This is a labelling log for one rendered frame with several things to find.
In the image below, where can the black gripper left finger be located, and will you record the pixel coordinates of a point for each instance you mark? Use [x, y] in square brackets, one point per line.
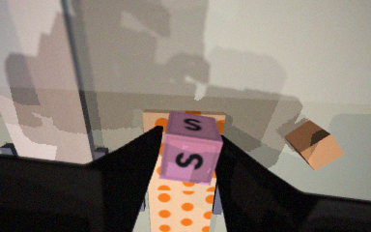
[109, 191]

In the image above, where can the pink cube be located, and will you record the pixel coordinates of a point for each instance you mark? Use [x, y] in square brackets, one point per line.
[191, 148]

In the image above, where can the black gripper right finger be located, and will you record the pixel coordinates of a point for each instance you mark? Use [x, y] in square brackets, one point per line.
[254, 199]

